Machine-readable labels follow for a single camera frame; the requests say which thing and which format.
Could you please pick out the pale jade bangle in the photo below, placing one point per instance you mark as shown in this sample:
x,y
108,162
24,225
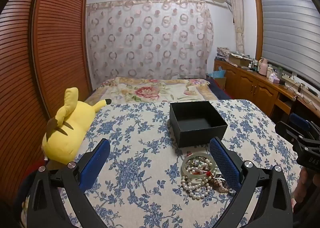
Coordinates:
x,y
186,174

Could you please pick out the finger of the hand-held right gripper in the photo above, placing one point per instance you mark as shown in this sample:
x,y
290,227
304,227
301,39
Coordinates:
x,y
287,130
300,119

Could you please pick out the blue plastic bag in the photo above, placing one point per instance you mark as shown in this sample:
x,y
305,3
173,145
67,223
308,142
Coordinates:
x,y
217,73

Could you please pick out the dark blue bedsheet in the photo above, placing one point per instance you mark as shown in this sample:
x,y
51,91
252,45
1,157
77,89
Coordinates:
x,y
220,90

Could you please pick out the cardboard box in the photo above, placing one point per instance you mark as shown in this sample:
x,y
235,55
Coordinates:
x,y
237,60

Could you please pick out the wooden louvered wardrobe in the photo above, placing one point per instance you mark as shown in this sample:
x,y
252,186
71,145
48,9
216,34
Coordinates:
x,y
37,55

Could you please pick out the black box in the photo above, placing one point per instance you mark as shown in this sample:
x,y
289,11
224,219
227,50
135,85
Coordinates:
x,y
197,128

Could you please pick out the pink thermos jug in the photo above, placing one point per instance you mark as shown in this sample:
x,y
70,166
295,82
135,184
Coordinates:
x,y
263,67

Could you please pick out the circle patterned curtain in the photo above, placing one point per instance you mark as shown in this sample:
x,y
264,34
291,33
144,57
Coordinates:
x,y
150,40

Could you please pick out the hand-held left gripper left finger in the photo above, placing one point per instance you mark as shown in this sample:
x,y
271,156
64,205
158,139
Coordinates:
x,y
96,165

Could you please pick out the blue floral tablecloth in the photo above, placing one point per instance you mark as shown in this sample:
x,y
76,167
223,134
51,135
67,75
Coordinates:
x,y
140,168

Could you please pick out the floral blanket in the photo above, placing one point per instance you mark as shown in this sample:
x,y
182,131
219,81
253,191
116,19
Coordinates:
x,y
150,91

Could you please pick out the patterned box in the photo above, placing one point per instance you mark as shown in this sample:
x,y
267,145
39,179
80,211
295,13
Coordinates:
x,y
223,53

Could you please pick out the person's right hand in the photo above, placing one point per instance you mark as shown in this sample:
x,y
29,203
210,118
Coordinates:
x,y
303,185

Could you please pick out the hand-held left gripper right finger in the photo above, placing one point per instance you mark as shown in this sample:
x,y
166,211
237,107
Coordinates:
x,y
225,165

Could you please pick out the cream side curtain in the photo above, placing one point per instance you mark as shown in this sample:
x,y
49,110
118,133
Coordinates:
x,y
237,18

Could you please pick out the grey window blind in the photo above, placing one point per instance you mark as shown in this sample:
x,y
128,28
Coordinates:
x,y
290,30

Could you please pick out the pink tissue pack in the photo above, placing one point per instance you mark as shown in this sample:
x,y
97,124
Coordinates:
x,y
274,77

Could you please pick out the white power strip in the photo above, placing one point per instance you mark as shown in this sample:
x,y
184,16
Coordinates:
x,y
288,76

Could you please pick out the wooden cabinet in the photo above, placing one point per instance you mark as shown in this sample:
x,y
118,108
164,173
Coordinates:
x,y
252,88

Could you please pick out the yellow plush toy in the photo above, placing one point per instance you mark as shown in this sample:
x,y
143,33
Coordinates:
x,y
67,138

